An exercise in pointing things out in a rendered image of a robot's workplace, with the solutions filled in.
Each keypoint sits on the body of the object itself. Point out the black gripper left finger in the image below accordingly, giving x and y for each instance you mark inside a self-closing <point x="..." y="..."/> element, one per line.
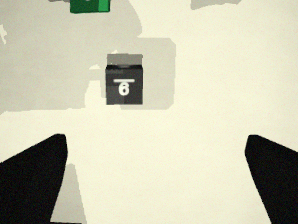
<point x="31" y="180"/>

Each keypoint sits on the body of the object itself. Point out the green block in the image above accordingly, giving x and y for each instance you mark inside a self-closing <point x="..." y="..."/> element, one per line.
<point x="89" y="6"/>

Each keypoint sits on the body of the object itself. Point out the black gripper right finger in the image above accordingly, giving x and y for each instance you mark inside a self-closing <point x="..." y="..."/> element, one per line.
<point x="274" y="169"/>

